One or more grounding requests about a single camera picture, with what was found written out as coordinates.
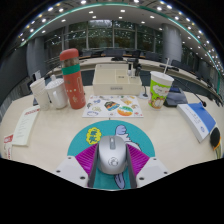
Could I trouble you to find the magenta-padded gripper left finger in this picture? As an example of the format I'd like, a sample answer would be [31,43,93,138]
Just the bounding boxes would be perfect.
[54,143,101,189]

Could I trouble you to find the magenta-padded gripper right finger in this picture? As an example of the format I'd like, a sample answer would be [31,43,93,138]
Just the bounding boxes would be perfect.
[124,143,171,189]

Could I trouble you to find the silver computer mouse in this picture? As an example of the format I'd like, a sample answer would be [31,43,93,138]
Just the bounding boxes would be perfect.
[96,135,129,176]

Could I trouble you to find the round teal cartoon mouse pad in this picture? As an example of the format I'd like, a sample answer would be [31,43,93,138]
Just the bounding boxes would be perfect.
[67,119,156,190]

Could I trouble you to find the white booklet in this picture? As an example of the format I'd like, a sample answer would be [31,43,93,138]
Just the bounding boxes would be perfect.
[11,105,41,147]

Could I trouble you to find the red and white magazine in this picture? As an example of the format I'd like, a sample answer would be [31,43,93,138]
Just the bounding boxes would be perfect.
[2,133,15,160]

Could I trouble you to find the blue and white book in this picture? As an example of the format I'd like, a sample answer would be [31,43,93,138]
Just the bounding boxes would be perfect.
[176,101,218,144]

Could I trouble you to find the black handheld microphone yellow band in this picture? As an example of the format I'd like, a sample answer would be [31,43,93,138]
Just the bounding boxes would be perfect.
[209,126,224,159]

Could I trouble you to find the colourful sticker sheet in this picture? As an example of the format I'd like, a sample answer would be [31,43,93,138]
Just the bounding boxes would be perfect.
[82,94,144,119]

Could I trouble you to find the black conference microphone unit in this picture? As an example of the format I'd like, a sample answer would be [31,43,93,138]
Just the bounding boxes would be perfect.
[163,78,208,108]

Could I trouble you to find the white lidded mug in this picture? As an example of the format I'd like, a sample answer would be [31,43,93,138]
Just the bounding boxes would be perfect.
[45,78,69,110]

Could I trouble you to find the green printed paper cup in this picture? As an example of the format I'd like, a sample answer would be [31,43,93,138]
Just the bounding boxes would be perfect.
[147,58,175,110]

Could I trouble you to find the stack of white paper cups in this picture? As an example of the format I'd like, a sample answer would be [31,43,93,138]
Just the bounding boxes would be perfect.
[29,77,51,112]

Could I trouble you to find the red thermos bottle green band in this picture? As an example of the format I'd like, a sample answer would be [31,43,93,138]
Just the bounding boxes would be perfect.
[59,48,87,110]

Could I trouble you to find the white cardboard organizer box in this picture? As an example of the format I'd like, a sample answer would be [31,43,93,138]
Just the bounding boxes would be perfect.
[92,63,144,97]

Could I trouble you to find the group of dark office chairs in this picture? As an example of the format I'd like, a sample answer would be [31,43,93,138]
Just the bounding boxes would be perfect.
[81,48,214,81]

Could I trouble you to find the long curved conference table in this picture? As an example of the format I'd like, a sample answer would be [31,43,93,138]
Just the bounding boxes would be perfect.
[49,55,221,98]

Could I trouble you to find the group of ceiling lights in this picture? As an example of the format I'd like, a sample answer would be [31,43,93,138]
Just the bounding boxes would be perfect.
[16,0,224,78]

